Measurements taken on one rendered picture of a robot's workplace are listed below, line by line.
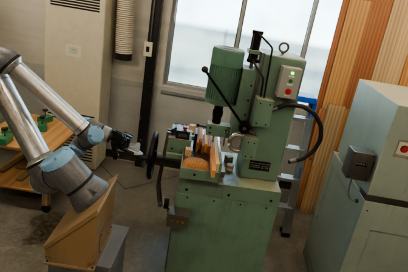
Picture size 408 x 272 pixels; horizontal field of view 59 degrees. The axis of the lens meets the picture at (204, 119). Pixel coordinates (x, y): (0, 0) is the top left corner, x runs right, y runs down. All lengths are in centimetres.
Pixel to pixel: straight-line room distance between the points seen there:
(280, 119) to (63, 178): 113
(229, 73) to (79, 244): 109
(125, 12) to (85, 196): 195
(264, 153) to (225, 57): 58
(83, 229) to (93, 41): 197
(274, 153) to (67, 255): 116
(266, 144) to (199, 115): 156
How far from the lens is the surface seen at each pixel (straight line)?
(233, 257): 229
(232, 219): 213
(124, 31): 330
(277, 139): 204
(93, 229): 164
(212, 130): 206
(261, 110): 188
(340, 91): 339
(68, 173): 169
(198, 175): 190
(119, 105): 365
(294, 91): 191
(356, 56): 341
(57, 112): 184
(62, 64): 342
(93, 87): 336
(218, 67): 192
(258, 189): 204
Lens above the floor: 177
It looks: 19 degrees down
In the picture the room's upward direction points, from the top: 10 degrees clockwise
